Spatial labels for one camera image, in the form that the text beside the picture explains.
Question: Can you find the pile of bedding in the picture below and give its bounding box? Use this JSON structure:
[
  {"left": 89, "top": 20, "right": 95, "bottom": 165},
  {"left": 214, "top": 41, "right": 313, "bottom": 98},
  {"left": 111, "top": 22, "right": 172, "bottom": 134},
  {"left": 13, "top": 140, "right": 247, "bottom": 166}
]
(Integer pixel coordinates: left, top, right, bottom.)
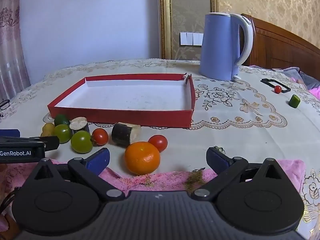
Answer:
[{"left": 272, "top": 66, "right": 320, "bottom": 98}]

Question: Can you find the green cucumber piece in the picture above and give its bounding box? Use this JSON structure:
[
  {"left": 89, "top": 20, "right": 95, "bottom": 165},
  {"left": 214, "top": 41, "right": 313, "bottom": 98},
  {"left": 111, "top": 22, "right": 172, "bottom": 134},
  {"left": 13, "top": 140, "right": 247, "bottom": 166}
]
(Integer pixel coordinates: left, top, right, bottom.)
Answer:
[{"left": 289, "top": 94, "right": 300, "bottom": 108}]

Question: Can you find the jagged sugarcane piece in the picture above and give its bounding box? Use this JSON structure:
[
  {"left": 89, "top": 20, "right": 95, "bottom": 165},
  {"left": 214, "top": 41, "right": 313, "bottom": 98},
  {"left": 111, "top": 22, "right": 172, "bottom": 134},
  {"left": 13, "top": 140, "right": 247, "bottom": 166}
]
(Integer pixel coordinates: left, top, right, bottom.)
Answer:
[{"left": 69, "top": 116, "right": 90, "bottom": 136}]

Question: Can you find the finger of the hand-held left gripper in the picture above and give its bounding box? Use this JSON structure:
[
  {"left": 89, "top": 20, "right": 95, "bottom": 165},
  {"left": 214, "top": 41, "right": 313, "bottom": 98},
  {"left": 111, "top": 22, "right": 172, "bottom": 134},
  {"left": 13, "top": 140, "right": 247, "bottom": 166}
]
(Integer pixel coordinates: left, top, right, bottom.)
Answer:
[
  {"left": 0, "top": 129, "right": 20, "bottom": 137},
  {"left": 0, "top": 136, "right": 60, "bottom": 152}
]

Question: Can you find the black rectangular frame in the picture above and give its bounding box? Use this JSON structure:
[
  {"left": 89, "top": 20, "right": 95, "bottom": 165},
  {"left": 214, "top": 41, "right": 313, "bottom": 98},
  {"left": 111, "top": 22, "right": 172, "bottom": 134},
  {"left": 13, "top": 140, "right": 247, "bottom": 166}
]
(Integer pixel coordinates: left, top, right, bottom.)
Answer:
[{"left": 260, "top": 78, "right": 291, "bottom": 93}]

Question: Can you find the red cardboard box tray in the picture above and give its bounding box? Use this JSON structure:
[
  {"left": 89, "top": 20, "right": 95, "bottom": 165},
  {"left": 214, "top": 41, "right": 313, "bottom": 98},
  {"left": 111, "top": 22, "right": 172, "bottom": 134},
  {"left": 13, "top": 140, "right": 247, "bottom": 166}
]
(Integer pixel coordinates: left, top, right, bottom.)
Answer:
[{"left": 47, "top": 73, "right": 196, "bottom": 128}]

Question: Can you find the pink patterned curtain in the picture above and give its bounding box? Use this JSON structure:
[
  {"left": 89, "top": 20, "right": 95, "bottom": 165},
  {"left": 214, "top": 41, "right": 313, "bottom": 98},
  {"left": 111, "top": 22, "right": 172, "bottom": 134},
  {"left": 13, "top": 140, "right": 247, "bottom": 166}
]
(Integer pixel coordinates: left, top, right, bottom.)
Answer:
[{"left": 0, "top": 0, "right": 32, "bottom": 93}]

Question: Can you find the orange mandarin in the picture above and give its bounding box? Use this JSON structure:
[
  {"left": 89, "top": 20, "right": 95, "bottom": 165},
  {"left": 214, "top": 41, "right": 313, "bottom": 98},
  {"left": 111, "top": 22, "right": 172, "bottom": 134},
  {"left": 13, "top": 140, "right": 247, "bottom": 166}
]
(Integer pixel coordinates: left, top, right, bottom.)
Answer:
[{"left": 124, "top": 141, "right": 161, "bottom": 176}]

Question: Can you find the green tomato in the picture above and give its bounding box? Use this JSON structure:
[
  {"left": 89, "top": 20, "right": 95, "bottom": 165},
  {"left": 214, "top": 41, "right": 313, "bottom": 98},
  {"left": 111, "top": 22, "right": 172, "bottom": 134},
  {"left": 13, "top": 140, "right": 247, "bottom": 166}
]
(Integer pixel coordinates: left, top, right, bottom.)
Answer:
[
  {"left": 54, "top": 124, "right": 73, "bottom": 144},
  {"left": 71, "top": 130, "right": 93, "bottom": 154}
]

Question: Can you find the pink towel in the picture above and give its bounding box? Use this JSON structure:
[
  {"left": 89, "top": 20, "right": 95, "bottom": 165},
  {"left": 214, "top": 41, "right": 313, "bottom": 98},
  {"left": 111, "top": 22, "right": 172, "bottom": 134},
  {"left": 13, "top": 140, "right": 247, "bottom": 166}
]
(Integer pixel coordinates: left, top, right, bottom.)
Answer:
[{"left": 0, "top": 158, "right": 307, "bottom": 200}]

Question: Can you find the wooden headboard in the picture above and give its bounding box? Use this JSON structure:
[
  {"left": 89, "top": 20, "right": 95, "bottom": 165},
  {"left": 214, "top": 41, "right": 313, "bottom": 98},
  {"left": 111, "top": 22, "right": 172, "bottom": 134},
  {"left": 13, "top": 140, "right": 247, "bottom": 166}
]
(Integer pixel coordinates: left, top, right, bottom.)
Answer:
[{"left": 241, "top": 14, "right": 320, "bottom": 74}]

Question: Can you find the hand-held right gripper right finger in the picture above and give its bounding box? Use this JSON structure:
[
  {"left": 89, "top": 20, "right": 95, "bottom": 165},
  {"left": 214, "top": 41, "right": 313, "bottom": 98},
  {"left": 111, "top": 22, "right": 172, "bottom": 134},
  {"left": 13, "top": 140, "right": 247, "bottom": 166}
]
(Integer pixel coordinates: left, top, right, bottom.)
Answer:
[{"left": 191, "top": 147, "right": 292, "bottom": 201}]

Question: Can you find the white light switch panel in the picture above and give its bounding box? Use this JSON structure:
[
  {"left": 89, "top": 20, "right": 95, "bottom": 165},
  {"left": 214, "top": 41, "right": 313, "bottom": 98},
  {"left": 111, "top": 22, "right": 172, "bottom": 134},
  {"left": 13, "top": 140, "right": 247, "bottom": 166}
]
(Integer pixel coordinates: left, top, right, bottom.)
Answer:
[{"left": 180, "top": 32, "right": 204, "bottom": 47}]

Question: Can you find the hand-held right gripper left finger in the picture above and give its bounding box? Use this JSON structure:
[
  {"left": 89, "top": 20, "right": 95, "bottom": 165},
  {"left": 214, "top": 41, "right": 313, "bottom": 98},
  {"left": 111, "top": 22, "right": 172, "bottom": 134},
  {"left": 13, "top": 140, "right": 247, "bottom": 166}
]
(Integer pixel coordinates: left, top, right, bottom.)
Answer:
[{"left": 24, "top": 148, "right": 125, "bottom": 201}]

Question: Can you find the blue electric kettle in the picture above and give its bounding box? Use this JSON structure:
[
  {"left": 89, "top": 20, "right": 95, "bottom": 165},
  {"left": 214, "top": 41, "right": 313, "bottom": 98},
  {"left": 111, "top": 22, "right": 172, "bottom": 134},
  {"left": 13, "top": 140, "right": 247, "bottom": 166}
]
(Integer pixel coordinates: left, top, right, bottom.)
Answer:
[{"left": 199, "top": 12, "right": 254, "bottom": 81}]

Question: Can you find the gold wall frame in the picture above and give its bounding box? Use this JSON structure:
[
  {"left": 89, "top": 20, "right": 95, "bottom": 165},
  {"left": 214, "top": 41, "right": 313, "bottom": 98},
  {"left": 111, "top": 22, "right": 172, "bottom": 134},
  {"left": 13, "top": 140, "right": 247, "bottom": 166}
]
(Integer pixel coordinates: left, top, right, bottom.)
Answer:
[{"left": 158, "top": 0, "right": 218, "bottom": 60}]

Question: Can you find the smooth-cut sugarcane piece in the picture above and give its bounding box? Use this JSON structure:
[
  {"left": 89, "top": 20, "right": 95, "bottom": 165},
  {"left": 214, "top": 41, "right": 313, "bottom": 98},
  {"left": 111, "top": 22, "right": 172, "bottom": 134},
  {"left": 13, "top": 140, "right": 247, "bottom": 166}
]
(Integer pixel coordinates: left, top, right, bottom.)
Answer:
[{"left": 111, "top": 122, "right": 142, "bottom": 148}]

